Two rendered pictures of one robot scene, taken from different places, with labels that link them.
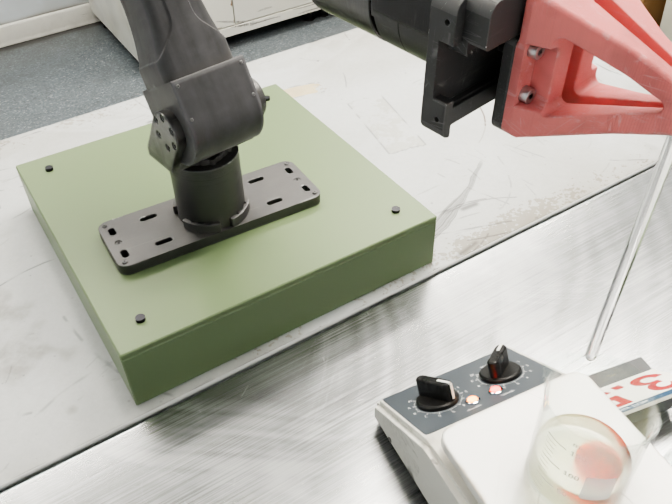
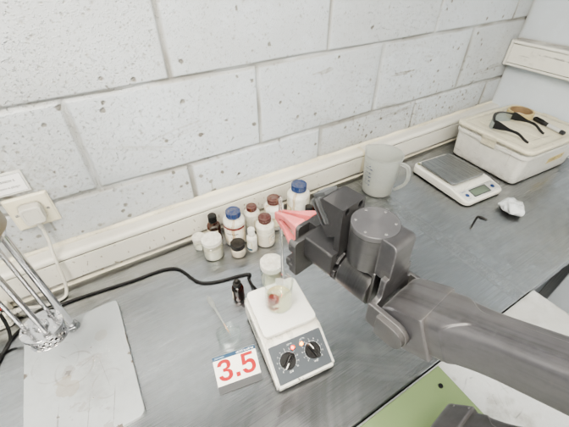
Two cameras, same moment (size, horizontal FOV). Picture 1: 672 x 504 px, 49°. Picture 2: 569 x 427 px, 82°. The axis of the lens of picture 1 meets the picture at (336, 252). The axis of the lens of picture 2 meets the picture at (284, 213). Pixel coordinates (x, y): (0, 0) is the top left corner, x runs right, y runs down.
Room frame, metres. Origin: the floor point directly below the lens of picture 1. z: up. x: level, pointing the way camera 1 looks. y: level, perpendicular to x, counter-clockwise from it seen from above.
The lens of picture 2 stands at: (0.65, -0.13, 1.60)
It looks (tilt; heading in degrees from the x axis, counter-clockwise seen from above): 40 degrees down; 180
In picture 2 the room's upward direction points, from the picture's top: straight up
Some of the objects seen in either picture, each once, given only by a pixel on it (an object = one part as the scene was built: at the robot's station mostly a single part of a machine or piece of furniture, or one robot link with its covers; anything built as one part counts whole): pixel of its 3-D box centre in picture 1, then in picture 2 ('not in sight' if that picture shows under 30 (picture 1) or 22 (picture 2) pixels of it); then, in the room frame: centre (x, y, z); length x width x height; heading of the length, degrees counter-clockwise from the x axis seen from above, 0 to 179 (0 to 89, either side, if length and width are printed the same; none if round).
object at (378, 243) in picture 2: not in sight; (387, 272); (0.40, -0.01, 1.29); 0.12 x 0.09 x 0.12; 40
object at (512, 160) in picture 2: not in sight; (513, 141); (-0.54, 0.78, 0.97); 0.37 x 0.31 x 0.14; 118
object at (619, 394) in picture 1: (583, 436); (279, 293); (0.24, -0.14, 1.03); 0.07 x 0.06 x 0.08; 39
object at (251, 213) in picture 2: not in sight; (251, 216); (-0.10, -0.23, 0.94); 0.05 x 0.05 x 0.09
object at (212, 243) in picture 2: not in sight; (212, 246); (0.01, -0.34, 0.93); 0.06 x 0.06 x 0.07
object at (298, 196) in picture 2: not in sight; (298, 200); (-0.16, -0.09, 0.96); 0.07 x 0.07 x 0.13
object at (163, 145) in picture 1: (206, 123); not in sight; (0.52, 0.11, 1.06); 0.09 x 0.06 x 0.06; 130
